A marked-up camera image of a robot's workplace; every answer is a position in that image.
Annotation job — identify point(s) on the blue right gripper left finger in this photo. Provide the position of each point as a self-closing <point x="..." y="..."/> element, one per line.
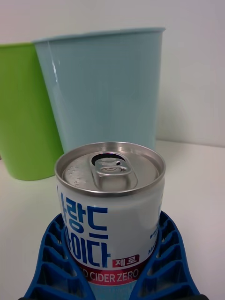
<point x="54" y="262"/>

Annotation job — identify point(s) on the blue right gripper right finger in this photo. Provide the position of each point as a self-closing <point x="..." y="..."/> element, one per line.
<point x="168" y="267"/>

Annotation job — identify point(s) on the white and blue drink can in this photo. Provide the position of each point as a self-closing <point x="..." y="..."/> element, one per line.
<point x="110" y="222"/>

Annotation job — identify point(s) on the green plastic bin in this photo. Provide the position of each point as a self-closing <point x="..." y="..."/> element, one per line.
<point x="25" y="112"/>

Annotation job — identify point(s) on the pale blue plastic bin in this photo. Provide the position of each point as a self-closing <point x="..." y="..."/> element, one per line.
<point x="103" y="93"/>

